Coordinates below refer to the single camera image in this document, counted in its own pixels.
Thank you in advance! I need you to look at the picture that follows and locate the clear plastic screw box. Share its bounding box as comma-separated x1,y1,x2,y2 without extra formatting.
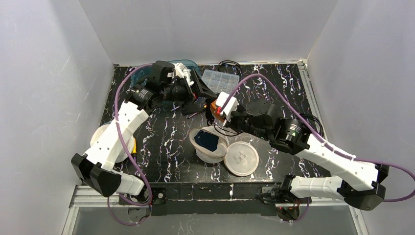
202,70,240,94

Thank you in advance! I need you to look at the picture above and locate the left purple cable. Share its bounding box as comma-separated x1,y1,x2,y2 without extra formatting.
107,63,153,227

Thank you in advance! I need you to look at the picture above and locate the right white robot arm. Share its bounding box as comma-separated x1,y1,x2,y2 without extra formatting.
224,97,389,211

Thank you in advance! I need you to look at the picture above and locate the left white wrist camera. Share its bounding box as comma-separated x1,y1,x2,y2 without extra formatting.
173,62,194,87

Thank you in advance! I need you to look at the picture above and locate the teal plastic bin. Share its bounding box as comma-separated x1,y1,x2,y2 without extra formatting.
130,60,200,95

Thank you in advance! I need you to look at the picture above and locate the purple cable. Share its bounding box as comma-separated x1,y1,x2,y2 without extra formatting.
107,63,153,227
224,73,415,203

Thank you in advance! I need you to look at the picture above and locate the orange black bra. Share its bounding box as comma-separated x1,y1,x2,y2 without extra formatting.
205,98,242,137

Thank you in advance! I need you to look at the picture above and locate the black cable coil rear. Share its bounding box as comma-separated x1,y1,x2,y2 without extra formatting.
217,60,243,75

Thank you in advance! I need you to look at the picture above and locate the yellow black screwdriver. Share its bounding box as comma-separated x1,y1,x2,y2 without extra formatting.
186,104,209,119

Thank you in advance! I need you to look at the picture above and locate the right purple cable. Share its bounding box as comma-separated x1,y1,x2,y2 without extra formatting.
224,73,415,203

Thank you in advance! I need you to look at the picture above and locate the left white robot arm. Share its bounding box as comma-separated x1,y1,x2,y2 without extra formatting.
71,61,217,197

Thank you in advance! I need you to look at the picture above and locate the dark blue lace bra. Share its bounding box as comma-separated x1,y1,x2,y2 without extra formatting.
194,130,219,152

